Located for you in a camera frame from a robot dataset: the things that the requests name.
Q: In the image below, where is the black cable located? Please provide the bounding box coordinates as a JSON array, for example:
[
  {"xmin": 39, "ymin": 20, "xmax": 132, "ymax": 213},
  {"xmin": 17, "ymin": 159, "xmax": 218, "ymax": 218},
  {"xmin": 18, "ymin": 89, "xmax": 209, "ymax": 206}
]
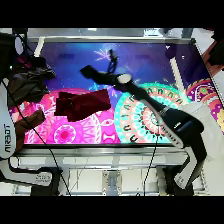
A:
[
  {"xmin": 2, "ymin": 33, "xmax": 72, "ymax": 197},
  {"xmin": 141, "ymin": 123, "xmax": 161, "ymax": 197}
]

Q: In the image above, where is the dark brown garment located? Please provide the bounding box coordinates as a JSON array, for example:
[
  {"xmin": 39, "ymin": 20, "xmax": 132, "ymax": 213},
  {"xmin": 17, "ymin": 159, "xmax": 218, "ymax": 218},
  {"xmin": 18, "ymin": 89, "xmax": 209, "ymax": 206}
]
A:
[{"xmin": 7, "ymin": 55, "xmax": 57, "ymax": 108}]

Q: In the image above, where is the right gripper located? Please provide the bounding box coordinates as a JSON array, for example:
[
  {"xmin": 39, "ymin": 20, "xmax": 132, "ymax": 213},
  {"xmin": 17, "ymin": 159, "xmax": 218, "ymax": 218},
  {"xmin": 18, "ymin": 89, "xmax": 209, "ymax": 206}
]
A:
[{"xmin": 79, "ymin": 64, "xmax": 116, "ymax": 87}]

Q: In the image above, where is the dark red T-shirt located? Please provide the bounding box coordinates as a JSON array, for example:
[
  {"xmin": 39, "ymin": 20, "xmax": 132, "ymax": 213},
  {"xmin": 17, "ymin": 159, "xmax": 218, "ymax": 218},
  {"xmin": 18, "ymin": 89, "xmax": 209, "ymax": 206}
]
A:
[{"xmin": 53, "ymin": 88, "xmax": 112, "ymax": 123}]

